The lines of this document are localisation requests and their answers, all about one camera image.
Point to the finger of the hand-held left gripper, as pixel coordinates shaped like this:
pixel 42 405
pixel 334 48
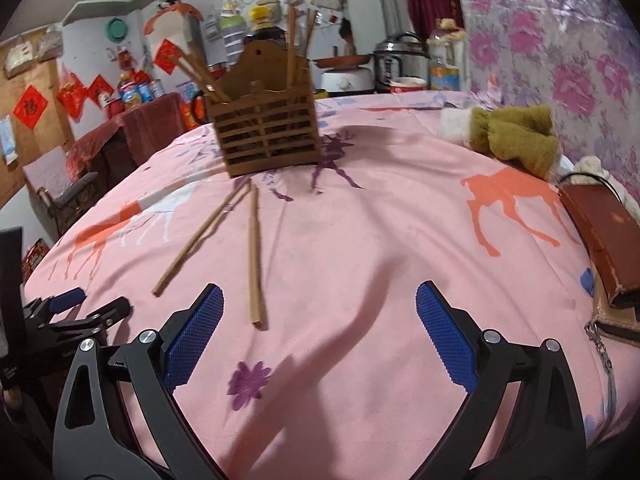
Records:
pixel 62 301
pixel 100 317

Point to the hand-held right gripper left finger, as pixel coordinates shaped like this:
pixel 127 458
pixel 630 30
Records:
pixel 192 340

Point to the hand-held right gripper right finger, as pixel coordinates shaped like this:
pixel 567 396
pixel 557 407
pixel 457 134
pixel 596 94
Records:
pixel 445 340

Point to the single bamboo chopstick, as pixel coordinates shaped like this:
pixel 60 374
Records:
pixel 200 240
pixel 255 260

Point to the slatted wooden chopstick holder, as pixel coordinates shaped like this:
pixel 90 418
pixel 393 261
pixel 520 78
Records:
pixel 270 130

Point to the group of wooden chopsticks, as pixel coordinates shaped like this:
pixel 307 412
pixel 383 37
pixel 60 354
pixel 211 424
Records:
pixel 291 45

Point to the red cardboard box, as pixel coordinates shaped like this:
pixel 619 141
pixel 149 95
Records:
pixel 35 257

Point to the grey cushioned chair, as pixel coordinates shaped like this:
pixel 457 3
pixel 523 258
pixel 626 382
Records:
pixel 60 180

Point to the pink deer print tablecloth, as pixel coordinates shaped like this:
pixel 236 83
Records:
pixel 375 240

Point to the red cloth covered cabinet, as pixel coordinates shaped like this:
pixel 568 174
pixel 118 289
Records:
pixel 130 130

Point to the brown leather wallet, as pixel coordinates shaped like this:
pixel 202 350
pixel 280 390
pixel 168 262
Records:
pixel 605 245

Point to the red paper diamond decoration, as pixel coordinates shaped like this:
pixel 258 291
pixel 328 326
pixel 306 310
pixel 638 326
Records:
pixel 167 57
pixel 30 107
pixel 72 95
pixel 100 91

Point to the white cloth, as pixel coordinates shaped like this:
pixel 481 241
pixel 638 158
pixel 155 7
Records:
pixel 455 125

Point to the cork notice board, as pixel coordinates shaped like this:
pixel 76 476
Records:
pixel 35 85

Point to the cooking oil bottle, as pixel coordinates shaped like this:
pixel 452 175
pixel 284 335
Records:
pixel 127 92

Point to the red gift box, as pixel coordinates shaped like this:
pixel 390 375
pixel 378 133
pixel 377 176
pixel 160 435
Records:
pixel 192 112

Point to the blue cans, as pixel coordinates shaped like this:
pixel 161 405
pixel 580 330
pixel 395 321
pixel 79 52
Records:
pixel 150 91

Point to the red rimmed bowl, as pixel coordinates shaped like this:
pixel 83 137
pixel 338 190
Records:
pixel 407 85

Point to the pale rice cooker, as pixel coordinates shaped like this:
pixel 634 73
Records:
pixel 347 82

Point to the clear bottle with gold cap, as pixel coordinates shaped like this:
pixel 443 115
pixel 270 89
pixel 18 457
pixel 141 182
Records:
pixel 445 60

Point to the electric pressure cooker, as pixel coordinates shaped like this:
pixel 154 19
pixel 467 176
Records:
pixel 400 57

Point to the frying pan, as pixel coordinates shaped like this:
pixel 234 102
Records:
pixel 342 61

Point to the green striped jug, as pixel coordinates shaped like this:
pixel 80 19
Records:
pixel 232 40

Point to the dark soy sauce bottle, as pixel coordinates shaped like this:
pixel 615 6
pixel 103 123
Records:
pixel 265 30

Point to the green wall plate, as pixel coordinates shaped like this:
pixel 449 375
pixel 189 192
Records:
pixel 116 31

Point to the floral plastic wall sheet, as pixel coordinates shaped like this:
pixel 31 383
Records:
pixel 550 35

